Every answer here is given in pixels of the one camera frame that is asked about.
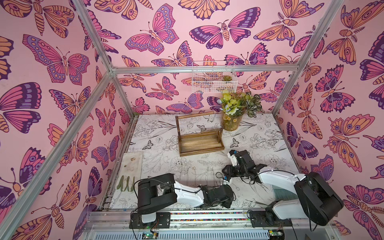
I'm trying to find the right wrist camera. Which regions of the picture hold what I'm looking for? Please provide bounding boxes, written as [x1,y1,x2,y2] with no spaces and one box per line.
[228,150,238,167]

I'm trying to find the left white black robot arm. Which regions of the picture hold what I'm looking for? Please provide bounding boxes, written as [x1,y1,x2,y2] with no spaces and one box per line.
[131,174,236,224]

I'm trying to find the glass vase with plants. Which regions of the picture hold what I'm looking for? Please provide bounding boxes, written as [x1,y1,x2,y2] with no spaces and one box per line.
[220,93,265,132]

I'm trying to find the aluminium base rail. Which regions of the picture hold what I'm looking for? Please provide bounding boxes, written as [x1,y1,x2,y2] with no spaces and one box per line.
[81,209,342,240]

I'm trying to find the wooden jewelry display stand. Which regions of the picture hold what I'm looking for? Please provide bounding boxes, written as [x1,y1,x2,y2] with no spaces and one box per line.
[175,111,225,157]

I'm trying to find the green brush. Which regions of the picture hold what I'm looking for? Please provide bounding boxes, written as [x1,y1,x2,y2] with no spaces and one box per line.
[272,185,298,201]

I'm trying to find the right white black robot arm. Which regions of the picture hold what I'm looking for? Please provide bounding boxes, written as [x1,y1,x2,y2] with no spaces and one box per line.
[222,150,344,226]

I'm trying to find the white wire wall basket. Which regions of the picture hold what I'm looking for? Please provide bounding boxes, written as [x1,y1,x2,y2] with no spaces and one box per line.
[191,64,238,94]

